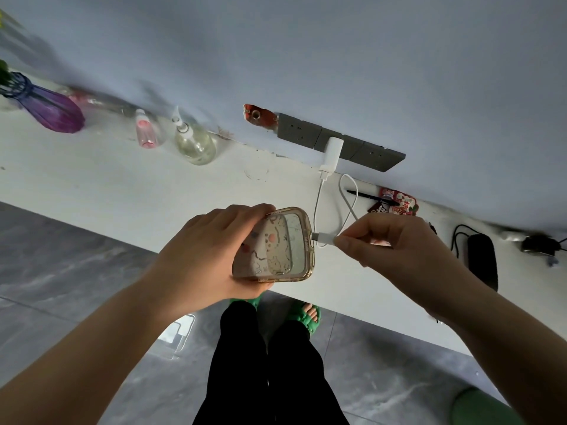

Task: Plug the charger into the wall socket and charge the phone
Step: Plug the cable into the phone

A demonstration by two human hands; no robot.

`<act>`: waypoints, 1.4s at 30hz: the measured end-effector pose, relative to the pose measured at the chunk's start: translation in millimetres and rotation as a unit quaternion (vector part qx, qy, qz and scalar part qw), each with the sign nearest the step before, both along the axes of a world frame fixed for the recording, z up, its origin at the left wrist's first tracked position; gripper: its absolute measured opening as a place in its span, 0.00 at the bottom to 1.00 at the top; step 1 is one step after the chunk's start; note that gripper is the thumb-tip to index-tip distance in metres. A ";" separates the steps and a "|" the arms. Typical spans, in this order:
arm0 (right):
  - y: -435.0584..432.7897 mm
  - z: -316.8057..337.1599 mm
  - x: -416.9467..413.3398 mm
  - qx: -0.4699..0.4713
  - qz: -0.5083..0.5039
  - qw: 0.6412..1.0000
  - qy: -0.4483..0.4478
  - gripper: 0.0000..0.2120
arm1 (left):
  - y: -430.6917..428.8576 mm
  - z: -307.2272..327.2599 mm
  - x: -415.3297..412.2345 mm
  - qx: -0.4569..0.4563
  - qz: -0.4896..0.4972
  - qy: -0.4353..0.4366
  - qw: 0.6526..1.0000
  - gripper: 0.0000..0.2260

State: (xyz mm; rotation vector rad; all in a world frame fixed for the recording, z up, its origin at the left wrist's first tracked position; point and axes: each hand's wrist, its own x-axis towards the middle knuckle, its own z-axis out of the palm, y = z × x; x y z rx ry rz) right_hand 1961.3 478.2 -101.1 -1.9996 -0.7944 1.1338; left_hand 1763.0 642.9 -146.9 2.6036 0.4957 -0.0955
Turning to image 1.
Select person's left hand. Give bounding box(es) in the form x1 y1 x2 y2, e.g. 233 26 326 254
141 203 278 323

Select person's right hand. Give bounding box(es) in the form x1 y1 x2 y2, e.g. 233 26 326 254
333 212 470 315

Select white charging cable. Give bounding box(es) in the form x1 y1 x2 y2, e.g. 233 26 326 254
311 172 360 249

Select phone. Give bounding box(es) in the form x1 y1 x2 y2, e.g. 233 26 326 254
232 207 316 283

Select white TV cabinet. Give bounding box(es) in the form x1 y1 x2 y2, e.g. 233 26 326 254
0 70 567 357

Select white charger plug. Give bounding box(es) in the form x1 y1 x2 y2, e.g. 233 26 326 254
318 136 345 181

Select person's left forearm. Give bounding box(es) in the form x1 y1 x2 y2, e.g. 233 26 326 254
0 278 178 425

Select person's right forearm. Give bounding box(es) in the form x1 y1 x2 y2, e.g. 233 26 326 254
425 278 567 425

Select red and white snack packet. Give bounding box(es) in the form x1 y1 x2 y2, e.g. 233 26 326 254
379 187 419 217

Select green left slipper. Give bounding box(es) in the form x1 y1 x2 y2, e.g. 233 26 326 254
228 295 262 310

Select green slipper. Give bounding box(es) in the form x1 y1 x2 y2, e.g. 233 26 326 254
285 300 321 336
228 295 262 310

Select black pen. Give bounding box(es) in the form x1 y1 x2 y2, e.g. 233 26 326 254
346 189 401 207

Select black glasses case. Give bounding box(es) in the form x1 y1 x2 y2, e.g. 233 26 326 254
467 234 499 293

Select green right slipper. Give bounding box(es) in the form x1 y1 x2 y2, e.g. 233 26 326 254
285 300 321 336

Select clear glass spray bottle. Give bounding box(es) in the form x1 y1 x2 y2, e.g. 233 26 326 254
171 106 217 166

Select black trousers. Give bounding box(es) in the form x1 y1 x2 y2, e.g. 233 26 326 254
193 300 351 425

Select small black device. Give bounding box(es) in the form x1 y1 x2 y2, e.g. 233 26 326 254
520 234 567 267

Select small pink bottle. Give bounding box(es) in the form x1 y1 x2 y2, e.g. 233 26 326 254
134 108 160 150

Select green trash bin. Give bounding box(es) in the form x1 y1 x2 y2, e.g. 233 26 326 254
451 387 528 425

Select purple glass vase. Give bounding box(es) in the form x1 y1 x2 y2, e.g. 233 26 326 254
0 71 86 134

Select black cable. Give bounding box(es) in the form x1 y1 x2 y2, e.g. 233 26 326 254
451 224 477 260

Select grey wall socket panel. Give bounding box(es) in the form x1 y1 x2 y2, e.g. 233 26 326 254
276 112 406 173

